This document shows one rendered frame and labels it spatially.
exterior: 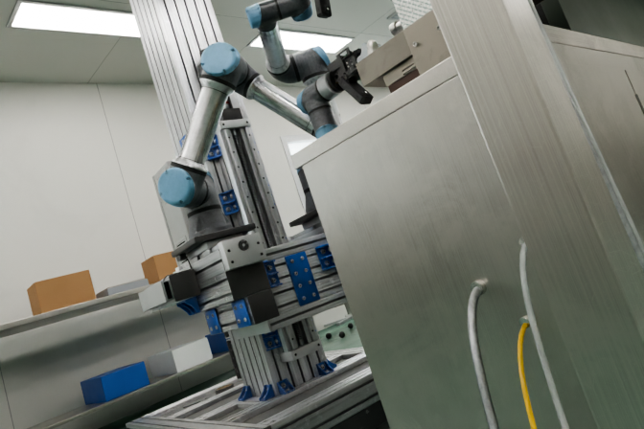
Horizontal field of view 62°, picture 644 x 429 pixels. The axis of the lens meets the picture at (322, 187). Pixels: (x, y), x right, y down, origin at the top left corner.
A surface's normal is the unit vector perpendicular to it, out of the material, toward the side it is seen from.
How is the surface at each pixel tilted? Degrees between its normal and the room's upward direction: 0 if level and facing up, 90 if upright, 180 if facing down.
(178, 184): 96
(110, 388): 90
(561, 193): 90
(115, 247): 90
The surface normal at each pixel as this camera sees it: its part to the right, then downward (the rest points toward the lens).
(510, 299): -0.70, 0.12
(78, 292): 0.59, -0.33
